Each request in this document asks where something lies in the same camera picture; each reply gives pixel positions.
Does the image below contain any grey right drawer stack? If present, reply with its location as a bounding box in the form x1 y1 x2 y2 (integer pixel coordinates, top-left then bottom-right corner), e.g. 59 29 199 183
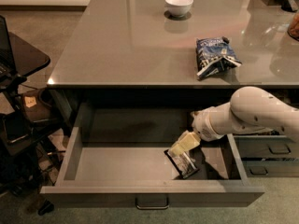
234 130 299 177

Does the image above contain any metal drawer handle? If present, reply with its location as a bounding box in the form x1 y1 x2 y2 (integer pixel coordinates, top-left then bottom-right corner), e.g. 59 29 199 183
135 196 169 211

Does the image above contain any black rxbar chocolate wrapper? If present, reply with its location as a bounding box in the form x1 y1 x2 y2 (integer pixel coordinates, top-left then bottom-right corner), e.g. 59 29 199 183
164 149 199 179

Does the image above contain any white ceramic bowl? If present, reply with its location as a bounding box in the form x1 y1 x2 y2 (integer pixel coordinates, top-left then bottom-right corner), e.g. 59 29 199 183
165 0 193 17

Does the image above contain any black laptop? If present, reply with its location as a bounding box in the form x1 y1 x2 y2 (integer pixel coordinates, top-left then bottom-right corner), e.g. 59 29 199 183
0 15 16 79

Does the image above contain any brown bag with note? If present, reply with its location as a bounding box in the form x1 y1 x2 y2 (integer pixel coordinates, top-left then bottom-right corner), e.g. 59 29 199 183
21 89 59 124

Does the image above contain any blue chip bag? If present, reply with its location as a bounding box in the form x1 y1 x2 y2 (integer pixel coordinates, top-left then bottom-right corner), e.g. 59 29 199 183
196 36 242 80

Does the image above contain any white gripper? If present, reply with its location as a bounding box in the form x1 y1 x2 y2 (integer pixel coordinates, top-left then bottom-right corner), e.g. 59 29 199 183
169 106 233 156

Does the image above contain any open grey top drawer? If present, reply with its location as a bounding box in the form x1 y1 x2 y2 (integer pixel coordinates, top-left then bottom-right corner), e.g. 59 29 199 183
41 104 264 207

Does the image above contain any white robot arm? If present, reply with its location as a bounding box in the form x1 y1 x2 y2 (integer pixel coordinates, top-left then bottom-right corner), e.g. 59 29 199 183
168 86 299 157

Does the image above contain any brown jar at edge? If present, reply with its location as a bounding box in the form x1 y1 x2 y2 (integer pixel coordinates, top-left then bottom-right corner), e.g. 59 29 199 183
288 13 299 40

